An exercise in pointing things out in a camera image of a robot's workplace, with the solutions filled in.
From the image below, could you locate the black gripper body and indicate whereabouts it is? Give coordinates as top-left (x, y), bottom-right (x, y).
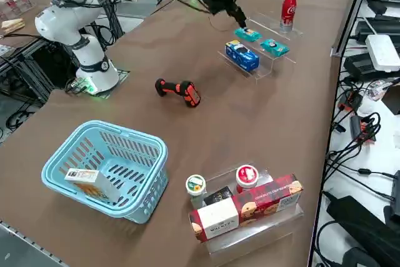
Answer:
top-left (201, 0), bottom-right (240, 15)

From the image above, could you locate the red Coca-Cola bottle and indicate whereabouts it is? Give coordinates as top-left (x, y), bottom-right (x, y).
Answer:
top-left (279, 0), bottom-right (298, 33)

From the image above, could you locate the orange black barcode scanner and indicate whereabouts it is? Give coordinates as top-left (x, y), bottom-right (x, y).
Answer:
top-left (154, 78), bottom-right (203, 108)

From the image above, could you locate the white yellow cookie box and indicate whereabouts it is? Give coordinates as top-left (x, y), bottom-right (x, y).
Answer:
top-left (64, 168), bottom-right (122, 204)

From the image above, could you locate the light blue shopping basket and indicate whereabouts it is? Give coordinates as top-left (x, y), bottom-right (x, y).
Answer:
top-left (41, 119), bottom-right (169, 224)

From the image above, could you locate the teal snack packet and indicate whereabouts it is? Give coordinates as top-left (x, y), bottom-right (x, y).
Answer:
top-left (259, 38), bottom-right (291, 59)
top-left (234, 26), bottom-right (262, 43)

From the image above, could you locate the blue Oreo cookie box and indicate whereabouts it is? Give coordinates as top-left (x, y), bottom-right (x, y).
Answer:
top-left (224, 39), bottom-right (261, 73)

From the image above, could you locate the clear acrylic stepped shelf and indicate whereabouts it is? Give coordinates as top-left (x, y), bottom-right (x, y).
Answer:
top-left (187, 166), bottom-right (304, 256)
top-left (217, 10), bottom-right (304, 85)

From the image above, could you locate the black power adapter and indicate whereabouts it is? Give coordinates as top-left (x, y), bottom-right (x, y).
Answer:
top-left (343, 51), bottom-right (400, 83)

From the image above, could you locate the orange black plug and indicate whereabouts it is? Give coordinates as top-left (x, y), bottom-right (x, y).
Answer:
top-left (339, 91), bottom-right (363, 112)

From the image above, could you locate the black flat device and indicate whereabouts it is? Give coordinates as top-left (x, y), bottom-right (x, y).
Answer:
top-left (356, 18), bottom-right (400, 43)

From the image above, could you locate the small black adapter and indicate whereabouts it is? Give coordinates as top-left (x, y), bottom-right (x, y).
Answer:
top-left (349, 115), bottom-right (378, 144)

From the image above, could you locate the red cup red-white lid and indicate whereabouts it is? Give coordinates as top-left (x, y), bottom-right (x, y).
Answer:
top-left (234, 164), bottom-right (261, 194)

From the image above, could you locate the white cup green lid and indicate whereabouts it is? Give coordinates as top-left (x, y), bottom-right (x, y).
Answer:
top-left (184, 173), bottom-right (208, 209)

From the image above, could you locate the small black packet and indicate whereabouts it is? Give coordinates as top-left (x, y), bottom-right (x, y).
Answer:
top-left (202, 186), bottom-right (234, 207)

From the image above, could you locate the black controller box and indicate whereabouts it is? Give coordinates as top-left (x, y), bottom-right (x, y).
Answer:
top-left (31, 43), bottom-right (79, 89)

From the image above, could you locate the red tartan Walkers box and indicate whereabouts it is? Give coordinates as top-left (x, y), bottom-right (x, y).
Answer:
top-left (188, 172), bottom-right (304, 243)

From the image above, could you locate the wooden block stack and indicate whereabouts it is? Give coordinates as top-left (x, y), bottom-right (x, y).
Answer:
top-left (1, 18), bottom-right (26, 34)

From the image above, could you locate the metal frame post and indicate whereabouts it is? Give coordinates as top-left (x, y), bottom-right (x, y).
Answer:
top-left (331, 0), bottom-right (376, 58)

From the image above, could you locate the grey aluminium table rail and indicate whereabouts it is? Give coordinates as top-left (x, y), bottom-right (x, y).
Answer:
top-left (0, 220), bottom-right (68, 267)

